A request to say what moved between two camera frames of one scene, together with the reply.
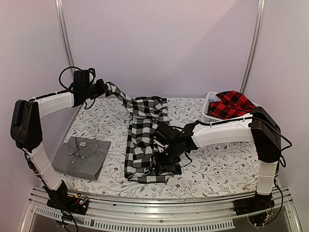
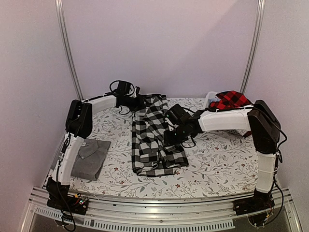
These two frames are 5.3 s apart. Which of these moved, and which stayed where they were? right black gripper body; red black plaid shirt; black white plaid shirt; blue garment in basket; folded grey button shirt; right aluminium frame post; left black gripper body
Moved: right black gripper body; black white plaid shirt; left black gripper body
Stayed: blue garment in basket; folded grey button shirt; right aluminium frame post; red black plaid shirt
